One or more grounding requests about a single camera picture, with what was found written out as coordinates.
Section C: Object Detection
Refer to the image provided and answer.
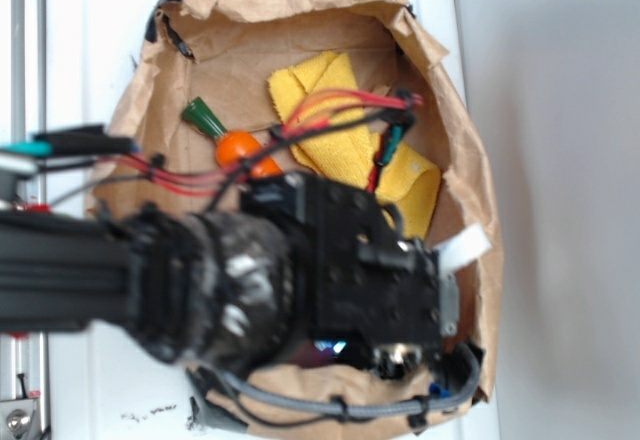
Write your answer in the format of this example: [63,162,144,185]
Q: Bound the orange toy carrot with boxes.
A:
[181,97,263,167]

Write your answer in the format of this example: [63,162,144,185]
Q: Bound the metal rail frame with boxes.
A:
[1,0,52,439]

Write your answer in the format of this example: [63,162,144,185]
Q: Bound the grey sleeved cable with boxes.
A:
[189,342,484,434]

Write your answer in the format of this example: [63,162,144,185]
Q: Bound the red and black wires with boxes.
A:
[29,87,426,211]

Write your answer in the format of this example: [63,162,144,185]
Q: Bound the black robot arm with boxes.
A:
[1,173,460,378]

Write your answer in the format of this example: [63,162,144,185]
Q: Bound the yellow cloth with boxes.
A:
[268,51,441,238]

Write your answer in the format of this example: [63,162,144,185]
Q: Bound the brown paper bag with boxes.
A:
[94,0,503,439]

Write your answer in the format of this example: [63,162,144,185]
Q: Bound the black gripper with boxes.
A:
[240,173,446,379]

